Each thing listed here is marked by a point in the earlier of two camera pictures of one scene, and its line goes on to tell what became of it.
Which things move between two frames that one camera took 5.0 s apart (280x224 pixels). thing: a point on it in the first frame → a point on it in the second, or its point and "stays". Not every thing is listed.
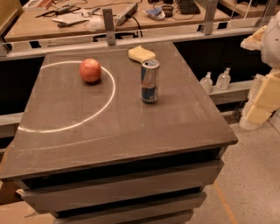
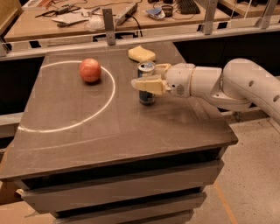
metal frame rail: (17, 48) stays
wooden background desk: (41, 17) stays
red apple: (90, 70) stays
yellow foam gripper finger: (262, 100) → (153, 84)
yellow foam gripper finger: (255, 41) → (161, 69)
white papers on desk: (70, 18) stays
